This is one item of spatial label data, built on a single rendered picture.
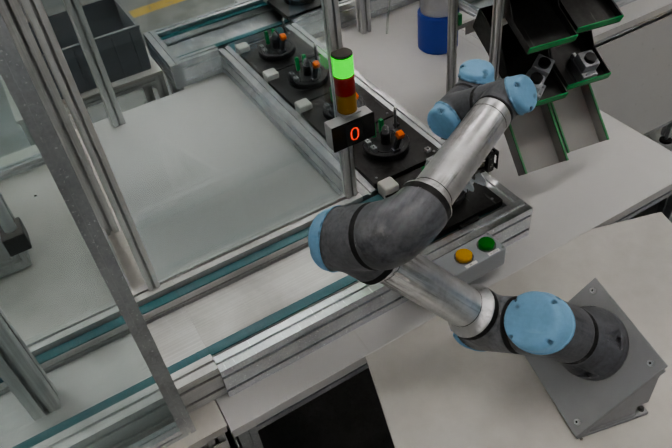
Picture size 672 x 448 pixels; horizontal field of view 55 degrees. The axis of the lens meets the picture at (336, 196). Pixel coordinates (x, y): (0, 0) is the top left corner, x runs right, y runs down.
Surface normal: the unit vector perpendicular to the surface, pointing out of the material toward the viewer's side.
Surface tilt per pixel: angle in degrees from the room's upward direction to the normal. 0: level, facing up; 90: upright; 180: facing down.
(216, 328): 0
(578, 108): 45
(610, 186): 0
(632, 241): 0
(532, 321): 41
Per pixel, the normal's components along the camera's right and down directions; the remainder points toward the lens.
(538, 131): 0.18, -0.10
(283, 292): -0.09, -0.74
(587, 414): -0.75, -0.33
